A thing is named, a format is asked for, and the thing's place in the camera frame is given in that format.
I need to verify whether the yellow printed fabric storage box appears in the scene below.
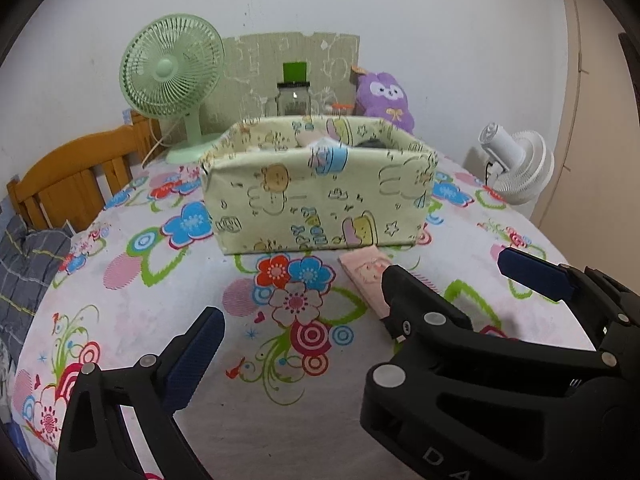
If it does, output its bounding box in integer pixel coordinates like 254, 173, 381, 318
200, 115, 440, 256

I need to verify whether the green desk fan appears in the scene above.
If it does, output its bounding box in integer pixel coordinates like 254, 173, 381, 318
119, 15, 225, 165

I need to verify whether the beige door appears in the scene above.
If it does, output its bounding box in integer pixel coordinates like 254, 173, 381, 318
529, 0, 640, 283

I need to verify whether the wooden bed headboard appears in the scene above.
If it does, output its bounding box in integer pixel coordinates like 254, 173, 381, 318
6, 114, 164, 232

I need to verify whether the white standing fan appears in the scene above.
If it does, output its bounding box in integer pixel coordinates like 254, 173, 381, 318
476, 122, 556, 206

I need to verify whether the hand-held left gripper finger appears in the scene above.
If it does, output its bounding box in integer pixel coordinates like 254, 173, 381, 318
56, 306, 226, 480

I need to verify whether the white fan cable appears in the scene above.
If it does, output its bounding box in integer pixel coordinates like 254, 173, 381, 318
141, 119, 174, 167

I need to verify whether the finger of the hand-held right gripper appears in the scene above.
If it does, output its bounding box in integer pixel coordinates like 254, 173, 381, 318
497, 246, 640, 376
360, 264, 601, 480

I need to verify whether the glass handled jar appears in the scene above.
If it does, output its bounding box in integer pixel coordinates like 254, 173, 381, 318
264, 80, 317, 119

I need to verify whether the green printed board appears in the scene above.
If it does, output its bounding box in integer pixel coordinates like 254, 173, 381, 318
219, 31, 361, 134

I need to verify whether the pink printed packet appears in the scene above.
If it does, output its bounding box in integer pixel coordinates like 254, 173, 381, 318
339, 246, 397, 319

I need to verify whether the grey plaid pillow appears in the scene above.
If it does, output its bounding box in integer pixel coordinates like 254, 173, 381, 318
0, 214, 74, 356

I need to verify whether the purple plush toy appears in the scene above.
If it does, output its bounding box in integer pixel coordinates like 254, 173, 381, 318
353, 66, 416, 135

